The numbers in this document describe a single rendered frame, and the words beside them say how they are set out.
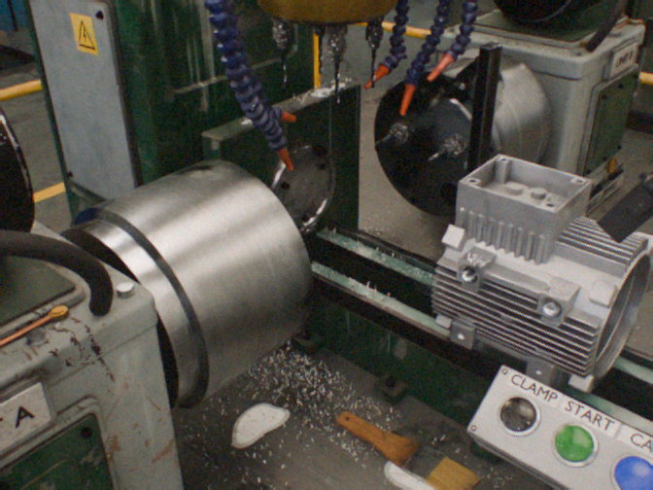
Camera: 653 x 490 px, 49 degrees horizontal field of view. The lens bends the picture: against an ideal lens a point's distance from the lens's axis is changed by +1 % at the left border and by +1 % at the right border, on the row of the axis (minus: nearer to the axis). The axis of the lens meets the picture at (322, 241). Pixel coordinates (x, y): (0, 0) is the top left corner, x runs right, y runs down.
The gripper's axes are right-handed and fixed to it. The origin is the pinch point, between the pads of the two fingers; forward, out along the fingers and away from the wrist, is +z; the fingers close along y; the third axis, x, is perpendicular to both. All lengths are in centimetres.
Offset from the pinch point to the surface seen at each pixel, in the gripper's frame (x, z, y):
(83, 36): -68, 32, 13
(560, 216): -4.5, 9.3, -2.5
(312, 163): -37, 37, -8
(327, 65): -203, 254, -300
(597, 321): 6.1, 12.6, 1.7
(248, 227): -25.6, 21.4, 21.4
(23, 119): -263, 289, -111
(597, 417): 10.2, 6.7, 18.4
